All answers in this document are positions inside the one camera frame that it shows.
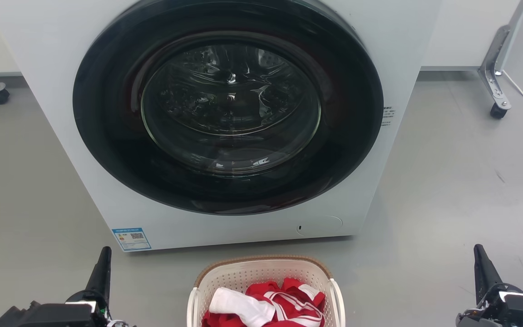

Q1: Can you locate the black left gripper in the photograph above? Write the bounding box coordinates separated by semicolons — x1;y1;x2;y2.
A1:
0;247;128;327

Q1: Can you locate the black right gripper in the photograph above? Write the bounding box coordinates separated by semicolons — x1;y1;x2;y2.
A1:
456;244;523;327

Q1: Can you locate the cream perforated laundry basket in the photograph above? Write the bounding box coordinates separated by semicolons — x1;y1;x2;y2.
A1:
187;255;346;327

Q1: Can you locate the blue energy label sticker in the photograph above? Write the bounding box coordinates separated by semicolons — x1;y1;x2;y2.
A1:
112;227;152;252

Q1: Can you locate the black round washer door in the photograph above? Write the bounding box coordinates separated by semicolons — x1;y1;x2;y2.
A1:
73;0;385;216

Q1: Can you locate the round white filter cover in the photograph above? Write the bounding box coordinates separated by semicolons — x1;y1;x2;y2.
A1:
296;215;344;237

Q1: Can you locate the red white striped garment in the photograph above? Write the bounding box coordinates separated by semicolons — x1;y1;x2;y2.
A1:
202;278;326;327

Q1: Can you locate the white front-load washing machine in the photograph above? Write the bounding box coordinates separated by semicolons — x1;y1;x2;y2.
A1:
0;0;444;253

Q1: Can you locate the white partition panel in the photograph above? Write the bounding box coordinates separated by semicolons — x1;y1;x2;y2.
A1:
422;0;522;69

